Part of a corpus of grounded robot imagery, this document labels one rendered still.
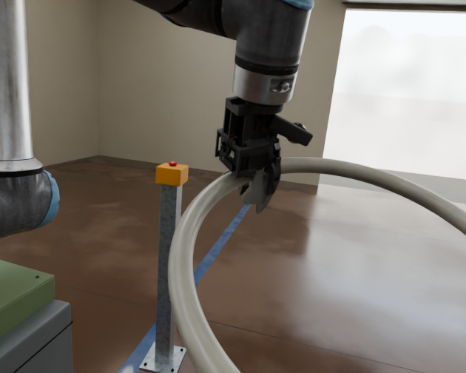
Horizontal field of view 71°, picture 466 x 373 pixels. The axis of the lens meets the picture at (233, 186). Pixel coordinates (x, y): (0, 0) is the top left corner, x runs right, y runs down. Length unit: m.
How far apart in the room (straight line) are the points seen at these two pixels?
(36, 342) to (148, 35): 6.70
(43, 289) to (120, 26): 6.91
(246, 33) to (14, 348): 0.77
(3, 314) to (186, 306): 0.61
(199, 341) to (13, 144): 0.67
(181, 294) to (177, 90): 6.60
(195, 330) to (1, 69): 0.70
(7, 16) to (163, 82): 6.21
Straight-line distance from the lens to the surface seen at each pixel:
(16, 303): 0.93
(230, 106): 0.49
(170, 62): 7.01
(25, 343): 0.92
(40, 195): 0.92
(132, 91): 7.35
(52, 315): 0.96
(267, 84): 0.45
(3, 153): 0.89
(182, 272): 0.39
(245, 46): 0.45
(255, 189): 0.55
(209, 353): 0.34
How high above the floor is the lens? 1.39
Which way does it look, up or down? 14 degrees down
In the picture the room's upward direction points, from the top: 5 degrees clockwise
